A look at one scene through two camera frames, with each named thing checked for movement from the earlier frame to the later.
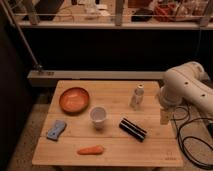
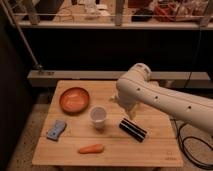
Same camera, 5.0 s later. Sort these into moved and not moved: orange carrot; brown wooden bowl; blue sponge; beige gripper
Moved: beige gripper
Not moved: blue sponge; brown wooden bowl; orange carrot
